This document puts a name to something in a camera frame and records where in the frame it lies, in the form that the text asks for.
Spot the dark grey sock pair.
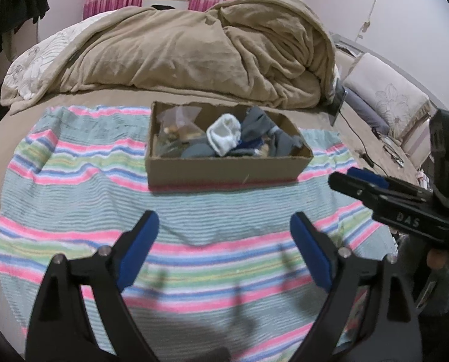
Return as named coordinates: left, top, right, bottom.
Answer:
left=241, top=106, right=305, bottom=157

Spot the white sock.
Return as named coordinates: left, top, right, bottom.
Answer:
left=206, top=114, right=242, bottom=157

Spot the grey-teal sock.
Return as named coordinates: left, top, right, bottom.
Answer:
left=180, top=141, right=263, bottom=160

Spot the clear bag of snacks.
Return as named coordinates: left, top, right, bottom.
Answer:
left=153, top=106, right=206, bottom=158

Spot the bag of cotton swabs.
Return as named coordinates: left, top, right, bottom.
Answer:
left=255, top=143, right=274, bottom=158

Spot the blue tissue pack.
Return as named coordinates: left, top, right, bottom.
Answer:
left=236, top=137, right=264, bottom=150

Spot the grey pillow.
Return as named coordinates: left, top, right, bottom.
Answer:
left=345, top=87, right=390, bottom=135

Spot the beige floral pillow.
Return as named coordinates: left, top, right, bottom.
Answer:
left=344, top=53, right=431, bottom=141

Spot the tablet leaning on blanket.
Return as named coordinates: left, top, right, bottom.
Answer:
left=327, top=81, right=347, bottom=127

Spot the striped pastel towel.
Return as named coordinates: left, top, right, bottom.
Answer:
left=0, top=106, right=396, bottom=361

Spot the beige plush blanket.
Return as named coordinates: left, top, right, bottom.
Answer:
left=8, top=0, right=338, bottom=114

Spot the open cardboard box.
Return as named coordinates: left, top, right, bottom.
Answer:
left=145, top=101, right=314, bottom=190

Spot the white floral quilt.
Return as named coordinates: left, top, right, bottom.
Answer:
left=0, top=11, right=113, bottom=107

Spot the black charging cable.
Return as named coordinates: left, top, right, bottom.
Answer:
left=337, top=109, right=403, bottom=176

